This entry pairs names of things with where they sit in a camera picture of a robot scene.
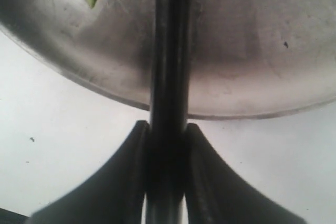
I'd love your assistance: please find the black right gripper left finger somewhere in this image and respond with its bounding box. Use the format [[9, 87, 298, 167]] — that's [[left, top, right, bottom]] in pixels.
[[28, 121, 149, 223]]

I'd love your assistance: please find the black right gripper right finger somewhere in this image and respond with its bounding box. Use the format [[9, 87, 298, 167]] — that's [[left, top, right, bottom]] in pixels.
[[185, 123, 305, 224]]

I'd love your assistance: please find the round steel plate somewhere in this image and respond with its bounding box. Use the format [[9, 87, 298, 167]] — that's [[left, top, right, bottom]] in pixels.
[[1, 0, 335, 119]]

